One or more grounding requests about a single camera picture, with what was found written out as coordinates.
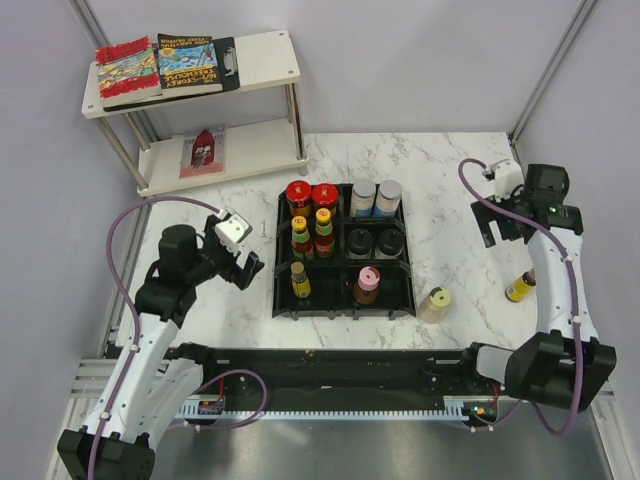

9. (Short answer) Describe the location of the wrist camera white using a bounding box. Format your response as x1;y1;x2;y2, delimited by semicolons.
214;213;252;255
483;159;524;203

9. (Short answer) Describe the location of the white cable duct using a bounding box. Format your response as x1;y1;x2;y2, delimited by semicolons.
174;398;497;424

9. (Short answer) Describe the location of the yellow cap sauce bottle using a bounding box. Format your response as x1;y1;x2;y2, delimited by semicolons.
314;208;335;258

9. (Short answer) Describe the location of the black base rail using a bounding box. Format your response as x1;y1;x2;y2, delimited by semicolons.
165;344;501;414

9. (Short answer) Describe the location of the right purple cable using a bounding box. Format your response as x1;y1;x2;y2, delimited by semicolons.
449;157;584;437

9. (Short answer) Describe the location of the red cover book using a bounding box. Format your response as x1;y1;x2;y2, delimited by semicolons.
95;36;161;108

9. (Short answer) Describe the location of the blue label clear jar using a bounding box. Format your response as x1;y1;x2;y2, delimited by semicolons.
373;180;402;217

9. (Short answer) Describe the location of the white two-tier shelf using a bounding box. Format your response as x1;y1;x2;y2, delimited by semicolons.
81;30;308;197

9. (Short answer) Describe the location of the black lid clear jar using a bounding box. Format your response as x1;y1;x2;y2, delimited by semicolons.
374;229;405;259

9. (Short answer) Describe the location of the black compartment organizer tray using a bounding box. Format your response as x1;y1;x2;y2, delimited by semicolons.
272;183;416;320

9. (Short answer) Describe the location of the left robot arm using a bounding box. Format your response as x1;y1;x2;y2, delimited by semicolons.
57;211;264;479

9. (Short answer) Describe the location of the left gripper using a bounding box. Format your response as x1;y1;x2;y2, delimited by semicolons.
186;216;263;290

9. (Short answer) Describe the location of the black cover treehouse book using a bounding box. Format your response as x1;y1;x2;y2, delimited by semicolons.
157;33;223;98

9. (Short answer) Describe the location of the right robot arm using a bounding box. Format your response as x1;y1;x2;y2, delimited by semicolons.
457;158;617;412

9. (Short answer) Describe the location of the pink book on lower shelf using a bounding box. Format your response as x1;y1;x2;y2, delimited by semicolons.
179;124;226;178

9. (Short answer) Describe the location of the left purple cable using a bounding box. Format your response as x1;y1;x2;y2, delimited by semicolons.
85;195;226;480

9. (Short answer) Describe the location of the brown cap small bottle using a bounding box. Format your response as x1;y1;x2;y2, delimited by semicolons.
504;269;536;303

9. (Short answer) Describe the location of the green label sauce bottle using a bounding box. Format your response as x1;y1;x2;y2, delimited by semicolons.
291;215;315;260

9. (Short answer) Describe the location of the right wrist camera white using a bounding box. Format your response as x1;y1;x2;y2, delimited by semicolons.
483;159;524;203

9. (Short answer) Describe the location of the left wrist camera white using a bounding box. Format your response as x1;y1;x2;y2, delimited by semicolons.
214;213;252;255

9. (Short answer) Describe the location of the red lid sauce jar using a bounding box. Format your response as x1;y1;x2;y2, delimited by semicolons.
285;180;313;218

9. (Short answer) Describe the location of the purple cable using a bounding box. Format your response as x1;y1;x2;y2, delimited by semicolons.
449;157;584;437
85;195;226;480

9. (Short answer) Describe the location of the clear jar grey lid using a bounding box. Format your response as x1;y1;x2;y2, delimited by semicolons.
349;179;376;218

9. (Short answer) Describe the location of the yellow lid spice jar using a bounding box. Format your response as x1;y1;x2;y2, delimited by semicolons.
417;287;452;324

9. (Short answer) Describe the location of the small yellow label bottle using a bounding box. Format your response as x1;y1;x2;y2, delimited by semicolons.
290;261;311;299

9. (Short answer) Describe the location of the pink lid spice jar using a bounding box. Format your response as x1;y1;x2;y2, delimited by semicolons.
353;266;380;305

